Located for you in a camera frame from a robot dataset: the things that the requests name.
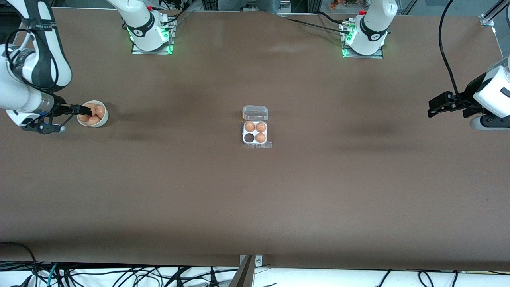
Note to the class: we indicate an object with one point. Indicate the dark support beam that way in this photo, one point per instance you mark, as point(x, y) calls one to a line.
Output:
point(243, 275)

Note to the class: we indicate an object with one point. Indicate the aluminium corner bracket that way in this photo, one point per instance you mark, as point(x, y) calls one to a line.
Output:
point(487, 20)

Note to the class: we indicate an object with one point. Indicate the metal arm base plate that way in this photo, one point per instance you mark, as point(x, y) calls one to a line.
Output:
point(137, 51)
point(378, 56)

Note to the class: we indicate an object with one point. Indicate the clear plastic egg box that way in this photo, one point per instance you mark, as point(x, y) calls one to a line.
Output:
point(255, 113)

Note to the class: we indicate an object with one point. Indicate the small metal table bracket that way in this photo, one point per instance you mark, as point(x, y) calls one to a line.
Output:
point(258, 260)

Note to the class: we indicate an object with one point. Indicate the aluminium frame profile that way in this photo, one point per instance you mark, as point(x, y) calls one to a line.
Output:
point(500, 8)

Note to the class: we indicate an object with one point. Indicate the white round bowl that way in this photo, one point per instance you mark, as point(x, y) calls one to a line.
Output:
point(101, 121)

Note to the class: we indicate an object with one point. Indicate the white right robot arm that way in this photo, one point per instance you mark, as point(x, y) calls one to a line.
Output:
point(18, 93)

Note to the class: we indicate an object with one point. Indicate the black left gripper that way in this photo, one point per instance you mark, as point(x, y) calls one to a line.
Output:
point(468, 98)

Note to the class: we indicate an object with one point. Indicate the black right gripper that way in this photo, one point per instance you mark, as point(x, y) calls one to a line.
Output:
point(59, 108)

